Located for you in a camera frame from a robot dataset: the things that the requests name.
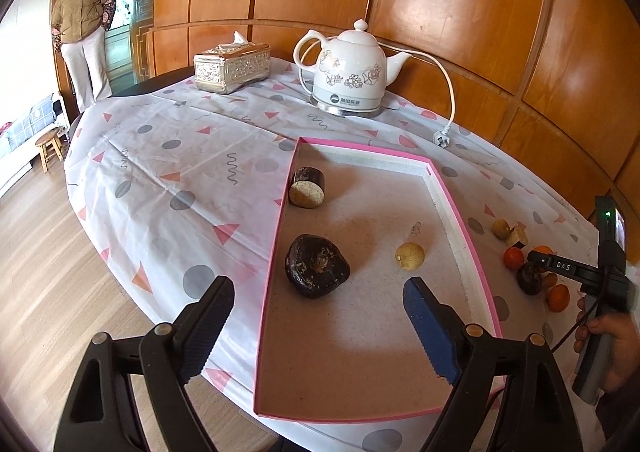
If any white patterned tissue box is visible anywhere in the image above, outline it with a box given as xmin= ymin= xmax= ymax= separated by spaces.
xmin=193 ymin=31 xmax=271 ymax=95

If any black cable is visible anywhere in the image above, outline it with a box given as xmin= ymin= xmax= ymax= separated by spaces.
xmin=549 ymin=298 xmax=599 ymax=352

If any small dark brown chestnut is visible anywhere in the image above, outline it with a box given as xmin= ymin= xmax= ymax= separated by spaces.
xmin=516 ymin=261 xmax=542 ymax=296

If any patterned white tablecloth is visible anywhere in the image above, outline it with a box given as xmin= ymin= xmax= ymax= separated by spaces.
xmin=65 ymin=60 xmax=597 ymax=451

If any cut tan fruit piece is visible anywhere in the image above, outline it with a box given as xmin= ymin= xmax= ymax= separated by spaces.
xmin=506 ymin=226 xmax=528 ymax=250

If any large dark brown water chestnut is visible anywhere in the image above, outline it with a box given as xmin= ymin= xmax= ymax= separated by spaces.
xmin=284 ymin=233 xmax=352 ymax=299

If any pink shallow box tray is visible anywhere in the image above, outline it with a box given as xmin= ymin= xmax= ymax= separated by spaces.
xmin=254 ymin=138 xmax=500 ymax=424

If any operator right hand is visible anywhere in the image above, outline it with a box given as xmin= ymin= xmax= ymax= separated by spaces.
xmin=573 ymin=311 xmax=639 ymax=394

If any small wooden stool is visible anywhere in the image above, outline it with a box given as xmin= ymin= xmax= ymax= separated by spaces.
xmin=35 ymin=127 xmax=64 ymax=174

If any large orange tangerine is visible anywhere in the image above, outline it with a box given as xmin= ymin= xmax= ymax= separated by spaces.
xmin=530 ymin=245 xmax=554 ymax=255

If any tan round longan fruit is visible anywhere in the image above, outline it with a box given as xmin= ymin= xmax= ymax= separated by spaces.
xmin=395 ymin=242 xmax=425 ymax=271

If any woman in tan jacket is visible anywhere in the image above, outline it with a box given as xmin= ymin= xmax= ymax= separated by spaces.
xmin=51 ymin=0 xmax=116 ymax=111

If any small tan longan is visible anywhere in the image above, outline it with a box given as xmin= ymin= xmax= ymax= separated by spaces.
xmin=491 ymin=218 xmax=511 ymax=241

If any white sofa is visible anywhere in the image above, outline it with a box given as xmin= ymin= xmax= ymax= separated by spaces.
xmin=0 ymin=92 xmax=70 ymax=195

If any small red tomato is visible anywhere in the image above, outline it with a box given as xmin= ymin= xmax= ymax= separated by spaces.
xmin=502 ymin=246 xmax=525 ymax=271

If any white ceramic electric kettle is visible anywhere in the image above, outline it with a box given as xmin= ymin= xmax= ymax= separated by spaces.
xmin=293 ymin=19 xmax=410 ymax=116

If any white kettle power cord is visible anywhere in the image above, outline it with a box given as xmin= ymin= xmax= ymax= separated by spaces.
xmin=380 ymin=43 xmax=458 ymax=149

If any small orange kumquat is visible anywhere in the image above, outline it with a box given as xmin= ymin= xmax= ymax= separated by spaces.
xmin=541 ymin=272 xmax=558 ymax=289

